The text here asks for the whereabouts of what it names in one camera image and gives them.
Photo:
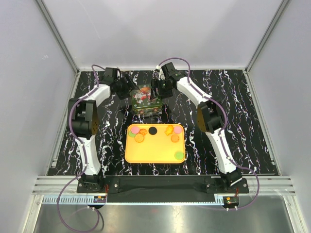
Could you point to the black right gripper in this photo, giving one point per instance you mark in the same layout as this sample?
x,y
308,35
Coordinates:
x,y
155,84

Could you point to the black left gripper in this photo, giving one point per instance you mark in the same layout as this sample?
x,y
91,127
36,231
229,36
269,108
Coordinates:
x,y
129,86

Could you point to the gold tin lid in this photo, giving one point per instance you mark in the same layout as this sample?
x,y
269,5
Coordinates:
x,y
141,99

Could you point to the green christmas cookie tin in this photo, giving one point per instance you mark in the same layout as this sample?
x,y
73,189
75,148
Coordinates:
x,y
146,110

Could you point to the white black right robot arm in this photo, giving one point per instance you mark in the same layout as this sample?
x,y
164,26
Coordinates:
x,y
211,116

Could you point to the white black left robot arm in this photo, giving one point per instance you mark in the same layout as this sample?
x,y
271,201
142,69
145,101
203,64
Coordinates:
x,y
83,122

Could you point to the black sandwich cookie upper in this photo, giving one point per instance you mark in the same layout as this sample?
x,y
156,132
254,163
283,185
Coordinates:
x,y
152,130

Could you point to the yellow chick cookie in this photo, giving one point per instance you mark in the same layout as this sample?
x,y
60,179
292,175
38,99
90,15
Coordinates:
x,y
169,130

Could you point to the orange flower cookie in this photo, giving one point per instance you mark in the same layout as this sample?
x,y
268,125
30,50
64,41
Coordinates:
x,y
143,132

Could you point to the pink sandwich cookie left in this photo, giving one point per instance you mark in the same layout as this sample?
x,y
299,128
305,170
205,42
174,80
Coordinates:
x,y
135,130

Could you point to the pink sandwich cookie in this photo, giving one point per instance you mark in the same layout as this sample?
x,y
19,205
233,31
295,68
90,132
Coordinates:
x,y
135,130
178,129

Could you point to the pink sandwich cookie right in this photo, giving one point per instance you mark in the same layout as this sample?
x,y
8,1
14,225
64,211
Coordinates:
x,y
178,129

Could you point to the tan round biscuit left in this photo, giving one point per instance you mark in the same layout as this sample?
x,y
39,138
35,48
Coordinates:
x,y
139,137

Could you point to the orange shell cookie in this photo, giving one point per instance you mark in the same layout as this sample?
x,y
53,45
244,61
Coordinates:
x,y
175,138

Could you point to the yellow plastic tray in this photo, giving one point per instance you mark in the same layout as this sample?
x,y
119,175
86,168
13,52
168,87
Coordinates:
x,y
155,149

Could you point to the green sandwich cookie right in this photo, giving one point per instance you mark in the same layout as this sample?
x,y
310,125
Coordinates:
x,y
179,155

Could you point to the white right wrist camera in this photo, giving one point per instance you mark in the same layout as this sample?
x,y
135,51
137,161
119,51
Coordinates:
x,y
159,73

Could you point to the aluminium frame rail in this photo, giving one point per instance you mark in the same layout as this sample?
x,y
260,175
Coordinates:
x,y
63,190

